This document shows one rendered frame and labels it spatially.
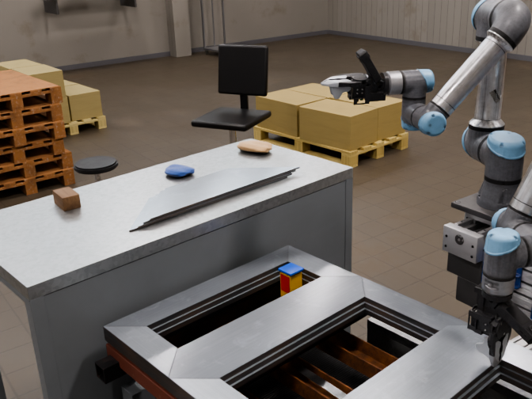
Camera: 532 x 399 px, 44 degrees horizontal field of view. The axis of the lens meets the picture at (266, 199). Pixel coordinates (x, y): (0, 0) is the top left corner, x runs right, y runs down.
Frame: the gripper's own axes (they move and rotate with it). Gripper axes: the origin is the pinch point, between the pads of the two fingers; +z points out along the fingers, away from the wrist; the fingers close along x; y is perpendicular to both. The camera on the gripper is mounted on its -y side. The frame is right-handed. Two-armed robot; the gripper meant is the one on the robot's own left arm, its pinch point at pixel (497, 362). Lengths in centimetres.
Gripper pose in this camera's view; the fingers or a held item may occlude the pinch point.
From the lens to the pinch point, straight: 178.7
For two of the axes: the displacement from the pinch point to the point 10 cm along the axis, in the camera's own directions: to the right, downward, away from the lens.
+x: -7.4, 2.7, -6.2
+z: 0.4, 9.3, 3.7
